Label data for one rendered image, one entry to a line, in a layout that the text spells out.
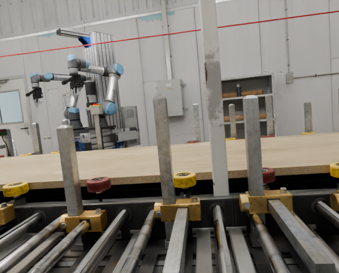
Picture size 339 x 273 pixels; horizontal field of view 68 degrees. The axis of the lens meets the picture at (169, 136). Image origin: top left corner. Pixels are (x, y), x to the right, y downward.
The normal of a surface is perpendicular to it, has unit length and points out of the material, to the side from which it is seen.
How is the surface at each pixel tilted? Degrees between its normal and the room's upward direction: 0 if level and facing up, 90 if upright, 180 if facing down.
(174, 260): 0
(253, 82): 90
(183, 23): 90
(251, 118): 90
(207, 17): 90
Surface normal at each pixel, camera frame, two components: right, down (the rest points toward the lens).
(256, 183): -0.12, 0.11
